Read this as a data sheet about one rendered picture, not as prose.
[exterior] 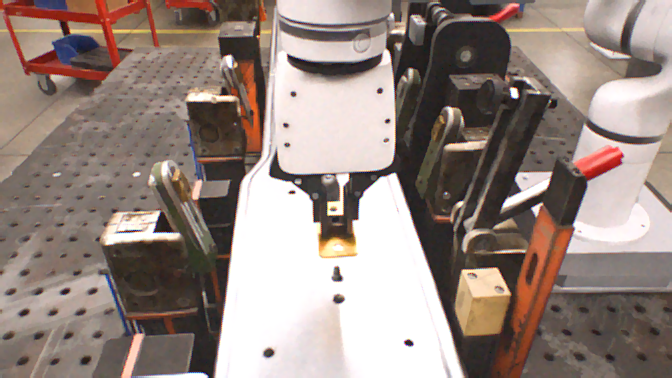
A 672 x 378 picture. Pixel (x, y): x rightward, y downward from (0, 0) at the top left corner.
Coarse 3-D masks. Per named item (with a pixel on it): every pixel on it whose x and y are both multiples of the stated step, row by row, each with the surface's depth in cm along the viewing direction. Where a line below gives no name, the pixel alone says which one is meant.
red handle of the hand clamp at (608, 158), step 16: (608, 144) 45; (592, 160) 45; (608, 160) 45; (592, 176) 45; (528, 192) 47; (544, 192) 46; (512, 208) 47; (528, 208) 47; (464, 224) 49; (496, 224) 48
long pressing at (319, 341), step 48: (240, 192) 66; (288, 192) 65; (384, 192) 65; (240, 240) 57; (288, 240) 57; (384, 240) 57; (240, 288) 51; (288, 288) 51; (336, 288) 51; (384, 288) 51; (432, 288) 50; (240, 336) 46; (288, 336) 46; (336, 336) 46; (384, 336) 46; (432, 336) 46
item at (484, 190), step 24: (480, 96) 41; (504, 96) 41; (528, 96) 39; (504, 120) 43; (528, 120) 40; (504, 144) 42; (528, 144) 42; (480, 168) 46; (504, 168) 43; (480, 192) 48; (504, 192) 45; (480, 216) 46
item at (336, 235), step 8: (328, 208) 50; (336, 208) 51; (328, 216) 48; (336, 216) 48; (328, 224) 47; (336, 224) 47; (344, 224) 47; (320, 232) 47; (328, 232) 47; (336, 232) 47; (344, 232) 47; (352, 232) 47; (320, 240) 46; (328, 240) 46; (336, 240) 46; (344, 240) 46; (352, 240) 46; (320, 248) 45; (328, 248) 45; (344, 248) 45; (352, 248) 45; (320, 256) 44; (328, 256) 44; (336, 256) 44; (344, 256) 44; (352, 256) 44
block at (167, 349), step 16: (128, 336) 48; (160, 336) 48; (176, 336) 48; (192, 336) 48; (112, 352) 46; (128, 352) 47; (144, 352) 46; (160, 352) 46; (176, 352) 46; (192, 352) 47; (96, 368) 45; (112, 368) 45; (128, 368) 45; (144, 368) 45; (160, 368) 45; (176, 368) 45; (192, 368) 46
